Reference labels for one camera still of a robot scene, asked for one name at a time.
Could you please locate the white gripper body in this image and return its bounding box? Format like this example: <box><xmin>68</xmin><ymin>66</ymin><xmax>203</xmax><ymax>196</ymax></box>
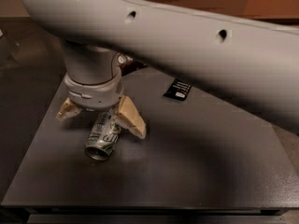
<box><xmin>64</xmin><ymin>68</ymin><xmax>124</xmax><ymax>110</ymax></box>

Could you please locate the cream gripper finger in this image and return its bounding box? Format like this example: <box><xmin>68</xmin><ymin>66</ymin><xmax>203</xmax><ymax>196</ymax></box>
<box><xmin>56</xmin><ymin>98</ymin><xmax>82</xmax><ymax>120</ymax></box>
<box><xmin>114</xmin><ymin>95</ymin><xmax>146</xmax><ymax>139</ymax></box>

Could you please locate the silver green 7up can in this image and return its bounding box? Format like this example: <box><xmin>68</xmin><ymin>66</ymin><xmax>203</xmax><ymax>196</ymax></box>
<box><xmin>85</xmin><ymin>111</ymin><xmax>121</xmax><ymax>161</ymax></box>

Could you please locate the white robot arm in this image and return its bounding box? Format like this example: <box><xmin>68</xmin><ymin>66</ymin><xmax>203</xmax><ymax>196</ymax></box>
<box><xmin>22</xmin><ymin>0</ymin><xmax>299</xmax><ymax>133</ymax></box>

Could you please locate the brown cream chip bag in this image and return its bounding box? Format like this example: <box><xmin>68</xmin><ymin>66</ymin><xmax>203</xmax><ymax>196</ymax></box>
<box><xmin>118</xmin><ymin>55</ymin><xmax>146</xmax><ymax>76</ymax></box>

